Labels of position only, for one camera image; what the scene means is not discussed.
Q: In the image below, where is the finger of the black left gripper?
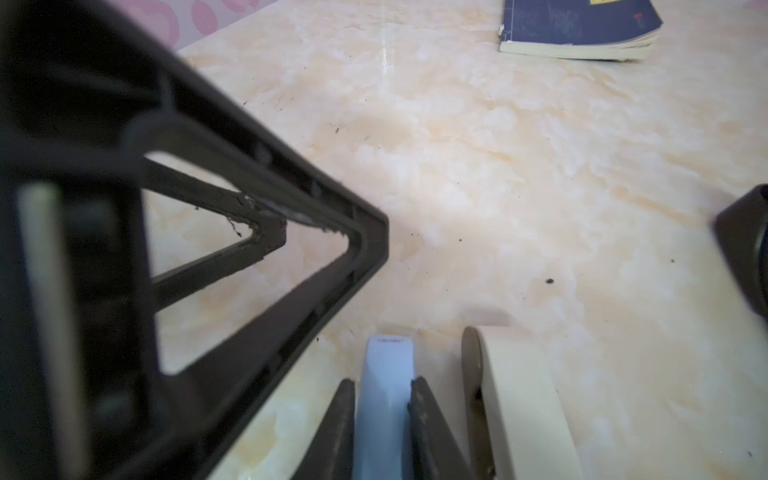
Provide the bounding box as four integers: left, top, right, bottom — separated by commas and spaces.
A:
89, 1, 389, 479

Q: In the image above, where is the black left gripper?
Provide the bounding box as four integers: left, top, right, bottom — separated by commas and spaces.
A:
1, 1, 286, 479

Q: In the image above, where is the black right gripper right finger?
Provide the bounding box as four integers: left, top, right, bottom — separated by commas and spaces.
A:
408, 377, 474, 480

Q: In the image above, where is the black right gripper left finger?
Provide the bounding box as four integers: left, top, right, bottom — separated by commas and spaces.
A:
291, 379, 356, 480

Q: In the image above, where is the blue book yellow label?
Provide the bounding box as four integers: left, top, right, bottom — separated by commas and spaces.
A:
499, 0, 663, 61

